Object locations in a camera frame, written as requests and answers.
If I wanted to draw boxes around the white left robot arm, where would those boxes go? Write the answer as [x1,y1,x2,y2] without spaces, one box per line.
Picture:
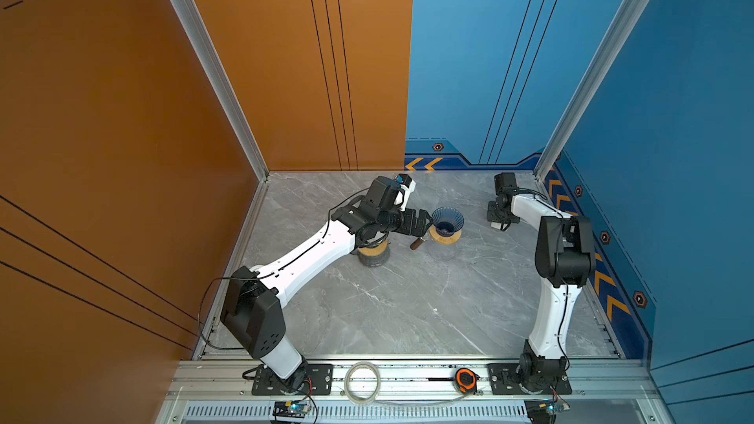
[220,206,433,393]

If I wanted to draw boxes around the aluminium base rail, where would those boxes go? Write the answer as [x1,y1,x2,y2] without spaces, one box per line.
[156,355,673,423]

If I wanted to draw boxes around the grey glass carafe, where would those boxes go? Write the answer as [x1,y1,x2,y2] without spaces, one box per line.
[357,249,391,268]

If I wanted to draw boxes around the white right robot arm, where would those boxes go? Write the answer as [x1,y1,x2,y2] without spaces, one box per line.
[487,190,596,394]

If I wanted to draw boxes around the aluminium corner post left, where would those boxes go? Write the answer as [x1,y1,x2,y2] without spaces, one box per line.
[145,0,270,181]

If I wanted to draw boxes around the green circuit board right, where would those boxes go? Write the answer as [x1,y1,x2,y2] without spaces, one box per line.
[524,400,569,424]

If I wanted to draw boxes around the green circuit board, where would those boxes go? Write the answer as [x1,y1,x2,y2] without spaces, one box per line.
[524,400,569,424]
[272,400,313,423]

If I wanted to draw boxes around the clear coiled tube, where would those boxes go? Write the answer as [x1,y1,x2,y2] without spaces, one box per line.
[342,361,382,406]

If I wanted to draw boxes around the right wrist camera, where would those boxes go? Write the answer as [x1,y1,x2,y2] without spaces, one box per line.
[494,172,520,197]

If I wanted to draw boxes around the blue ribbed dripper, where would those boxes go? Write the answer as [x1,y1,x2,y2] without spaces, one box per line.
[432,207,465,233]

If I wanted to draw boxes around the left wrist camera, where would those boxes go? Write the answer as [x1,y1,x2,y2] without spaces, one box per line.
[364,174,416,212]

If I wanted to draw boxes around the orange black tape measure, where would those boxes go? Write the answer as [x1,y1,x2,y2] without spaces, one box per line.
[453,368,479,396]

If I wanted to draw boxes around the aluminium corner post right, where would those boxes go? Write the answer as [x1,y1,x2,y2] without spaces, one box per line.
[533,0,650,183]

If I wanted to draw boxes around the aluminium corner post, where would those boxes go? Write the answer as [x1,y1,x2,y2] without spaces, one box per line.
[533,0,650,183]
[145,0,270,181]

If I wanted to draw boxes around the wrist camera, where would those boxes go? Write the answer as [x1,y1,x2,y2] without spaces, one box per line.
[364,174,416,212]
[494,172,520,197]

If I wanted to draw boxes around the green circuit board left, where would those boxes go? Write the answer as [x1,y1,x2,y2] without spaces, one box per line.
[272,400,313,423]

